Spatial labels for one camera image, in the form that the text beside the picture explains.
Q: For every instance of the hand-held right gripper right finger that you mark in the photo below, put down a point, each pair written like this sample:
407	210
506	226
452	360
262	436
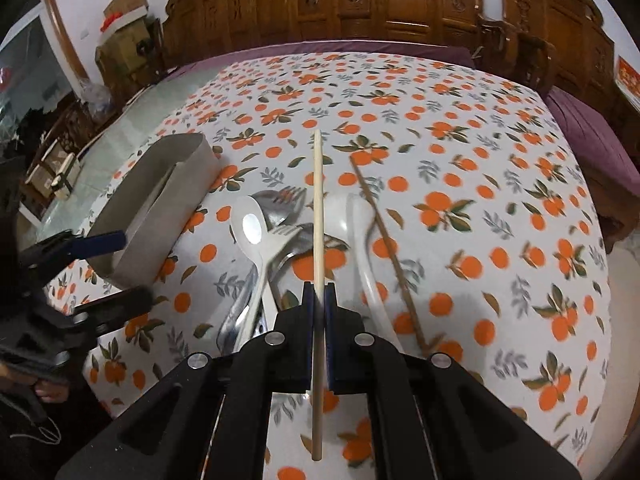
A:
330	320

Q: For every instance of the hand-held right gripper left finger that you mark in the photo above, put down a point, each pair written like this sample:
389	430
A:
310	310

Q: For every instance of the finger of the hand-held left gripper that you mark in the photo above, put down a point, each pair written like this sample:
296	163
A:
102	242
125	305

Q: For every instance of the metal spoon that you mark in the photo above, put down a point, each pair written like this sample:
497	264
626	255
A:
295	261

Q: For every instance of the white plastic fork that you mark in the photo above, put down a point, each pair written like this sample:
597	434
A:
282	240

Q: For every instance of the white soup spoon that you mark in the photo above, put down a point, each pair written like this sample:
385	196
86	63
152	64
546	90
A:
361	240

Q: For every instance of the dark brown chopstick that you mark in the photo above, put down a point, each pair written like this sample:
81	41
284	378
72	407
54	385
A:
390	252

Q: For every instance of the light wooden chopstick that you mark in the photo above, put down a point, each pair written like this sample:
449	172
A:
317	210

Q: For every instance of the white plastic spoon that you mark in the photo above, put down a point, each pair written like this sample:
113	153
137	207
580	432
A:
248	227

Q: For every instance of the metal fork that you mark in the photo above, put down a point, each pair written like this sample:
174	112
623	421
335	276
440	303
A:
287	202

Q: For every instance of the metal tray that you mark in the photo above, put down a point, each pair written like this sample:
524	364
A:
190	170

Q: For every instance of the person's left hand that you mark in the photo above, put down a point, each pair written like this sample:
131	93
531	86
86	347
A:
50	391

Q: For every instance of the wooden side chair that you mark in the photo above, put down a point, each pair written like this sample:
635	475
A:
60	155

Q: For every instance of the stack of cardboard boxes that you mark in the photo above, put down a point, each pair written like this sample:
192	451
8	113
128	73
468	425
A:
125	55

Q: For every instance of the orange print tablecloth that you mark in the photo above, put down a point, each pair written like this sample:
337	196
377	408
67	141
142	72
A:
450	135

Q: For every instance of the long purple seat cushion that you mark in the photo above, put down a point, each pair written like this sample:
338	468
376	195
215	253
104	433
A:
350	46

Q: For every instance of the carved wooden sofa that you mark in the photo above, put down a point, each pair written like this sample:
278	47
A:
400	5

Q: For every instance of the purple armchair cushion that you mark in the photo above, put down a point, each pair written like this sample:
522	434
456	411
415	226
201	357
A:
590	125

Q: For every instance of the carved wooden armchair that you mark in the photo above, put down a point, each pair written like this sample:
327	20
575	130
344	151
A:
560	25

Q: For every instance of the red printed card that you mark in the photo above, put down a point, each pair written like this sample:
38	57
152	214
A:
629	77

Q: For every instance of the wooden door frame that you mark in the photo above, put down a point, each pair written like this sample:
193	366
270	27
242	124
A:
62	30

